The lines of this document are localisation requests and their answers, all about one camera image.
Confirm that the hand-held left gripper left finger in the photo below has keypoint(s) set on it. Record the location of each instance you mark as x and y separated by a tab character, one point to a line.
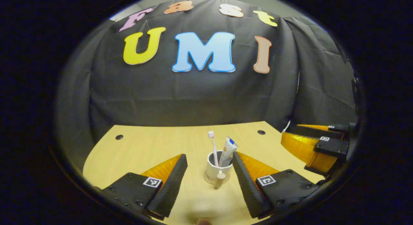
171	186

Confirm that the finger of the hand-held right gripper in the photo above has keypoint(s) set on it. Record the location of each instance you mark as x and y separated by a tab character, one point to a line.
332	147
316	131

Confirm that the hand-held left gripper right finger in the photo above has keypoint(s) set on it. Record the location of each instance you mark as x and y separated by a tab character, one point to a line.
245	186

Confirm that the white toothpaste tube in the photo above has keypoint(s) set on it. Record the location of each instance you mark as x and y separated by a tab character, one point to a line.
228	150

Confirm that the white toothbrush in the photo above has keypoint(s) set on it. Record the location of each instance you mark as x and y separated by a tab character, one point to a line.
214	150

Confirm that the wooden desktop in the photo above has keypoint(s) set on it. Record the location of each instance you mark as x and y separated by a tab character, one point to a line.
145	147

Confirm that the black backdrop cloth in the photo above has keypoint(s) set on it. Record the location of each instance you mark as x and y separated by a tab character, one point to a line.
193	96

